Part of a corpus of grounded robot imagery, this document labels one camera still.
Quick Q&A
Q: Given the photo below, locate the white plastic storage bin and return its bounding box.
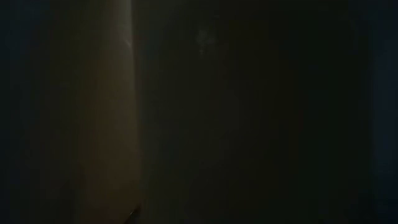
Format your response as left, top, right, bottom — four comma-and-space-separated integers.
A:
0, 0, 142, 224
133, 0, 398, 224

